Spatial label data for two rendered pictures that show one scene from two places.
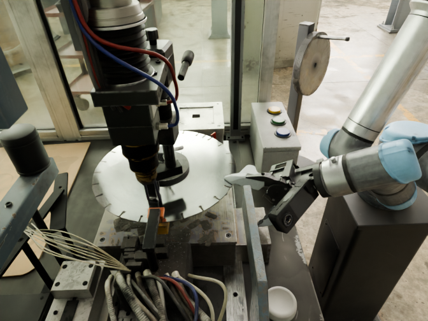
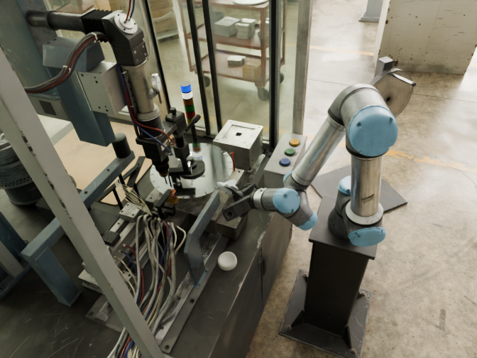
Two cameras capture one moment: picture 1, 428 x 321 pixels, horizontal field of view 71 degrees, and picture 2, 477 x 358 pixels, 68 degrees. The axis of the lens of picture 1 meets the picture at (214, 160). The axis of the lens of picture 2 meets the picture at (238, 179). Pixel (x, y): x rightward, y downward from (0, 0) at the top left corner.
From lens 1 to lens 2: 0.79 m
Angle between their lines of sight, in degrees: 21
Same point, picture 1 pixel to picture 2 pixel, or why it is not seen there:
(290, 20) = (446, 18)
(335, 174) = (258, 197)
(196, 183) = (201, 181)
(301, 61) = not seen: hidden behind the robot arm
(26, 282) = (114, 209)
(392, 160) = (276, 198)
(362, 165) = (267, 197)
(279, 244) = (250, 232)
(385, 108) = (307, 167)
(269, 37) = (298, 89)
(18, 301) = (107, 214)
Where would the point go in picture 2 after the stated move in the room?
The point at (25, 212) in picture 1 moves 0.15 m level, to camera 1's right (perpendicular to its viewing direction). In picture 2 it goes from (113, 175) to (148, 185)
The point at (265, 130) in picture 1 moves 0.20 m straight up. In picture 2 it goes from (275, 157) to (276, 117)
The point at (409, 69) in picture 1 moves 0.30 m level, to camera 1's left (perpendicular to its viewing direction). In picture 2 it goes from (319, 148) to (231, 131)
